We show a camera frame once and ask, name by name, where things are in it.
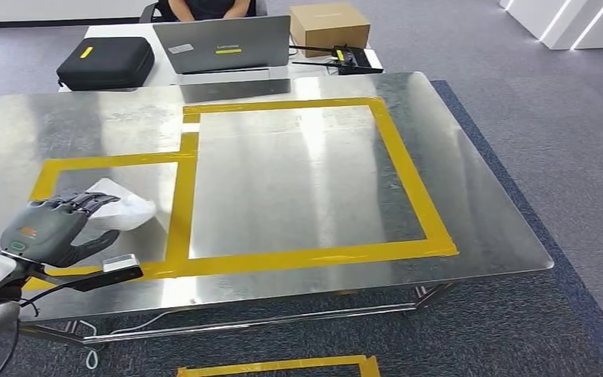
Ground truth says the yellow floor tape rectangle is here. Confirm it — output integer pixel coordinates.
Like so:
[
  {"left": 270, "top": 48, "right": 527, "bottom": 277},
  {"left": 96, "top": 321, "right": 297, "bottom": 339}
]
[{"left": 175, "top": 354, "right": 382, "bottom": 377}]

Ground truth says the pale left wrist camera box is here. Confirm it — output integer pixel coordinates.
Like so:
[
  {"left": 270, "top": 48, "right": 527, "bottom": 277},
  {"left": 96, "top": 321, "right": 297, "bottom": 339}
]
[{"left": 31, "top": 254, "right": 144, "bottom": 294}]

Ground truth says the cardboard box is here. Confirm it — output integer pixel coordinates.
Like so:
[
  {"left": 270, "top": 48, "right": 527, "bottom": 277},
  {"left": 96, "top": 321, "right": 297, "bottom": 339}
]
[{"left": 288, "top": 2, "right": 371, "bottom": 58}]

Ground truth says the white cable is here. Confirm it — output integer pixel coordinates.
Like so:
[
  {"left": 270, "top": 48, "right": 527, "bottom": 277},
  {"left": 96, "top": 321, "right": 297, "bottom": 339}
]
[{"left": 83, "top": 309, "right": 188, "bottom": 372}]

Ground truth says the person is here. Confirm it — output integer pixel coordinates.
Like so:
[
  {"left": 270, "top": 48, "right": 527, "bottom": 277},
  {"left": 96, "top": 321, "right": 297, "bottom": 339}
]
[{"left": 167, "top": 0, "right": 254, "bottom": 23}]

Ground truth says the black zip case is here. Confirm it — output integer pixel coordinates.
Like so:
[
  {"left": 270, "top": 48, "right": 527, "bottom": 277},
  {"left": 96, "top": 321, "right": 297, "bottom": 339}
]
[{"left": 56, "top": 36, "right": 155, "bottom": 93}]

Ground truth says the white curved plastic part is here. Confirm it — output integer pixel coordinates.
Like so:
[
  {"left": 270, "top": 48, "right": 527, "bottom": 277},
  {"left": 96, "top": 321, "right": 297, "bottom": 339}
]
[{"left": 83, "top": 178, "right": 157, "bottom": 232}]

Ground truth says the grey laptop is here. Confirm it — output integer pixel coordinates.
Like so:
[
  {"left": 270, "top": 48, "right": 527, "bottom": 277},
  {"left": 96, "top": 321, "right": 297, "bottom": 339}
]
[{"left": 152, "top": 14, "right": 292, "bottom": 84}]

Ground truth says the white lit partition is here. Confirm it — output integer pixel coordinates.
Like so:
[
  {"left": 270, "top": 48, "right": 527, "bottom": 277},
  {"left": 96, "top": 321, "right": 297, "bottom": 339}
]
[{"left": 499, "top": 0, "right": 603, "bottom": 52}]

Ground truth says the steel workbench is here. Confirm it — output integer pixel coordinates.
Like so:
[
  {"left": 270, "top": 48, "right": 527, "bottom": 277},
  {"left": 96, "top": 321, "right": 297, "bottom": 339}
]
[{"left": 0, "top": 71, "right": 555, "bottom": 347}]

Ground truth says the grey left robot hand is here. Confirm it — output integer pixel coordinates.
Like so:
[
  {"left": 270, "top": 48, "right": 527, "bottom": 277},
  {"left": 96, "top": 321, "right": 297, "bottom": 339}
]
[{"left": 0, "top": 191, "right": 122, "bottom": 269}]

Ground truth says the white desk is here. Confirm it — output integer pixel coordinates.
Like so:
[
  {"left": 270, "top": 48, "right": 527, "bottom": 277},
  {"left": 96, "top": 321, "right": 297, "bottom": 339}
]
[{"left": 57, "top": 23, "right": 384, "bottom": 93}]

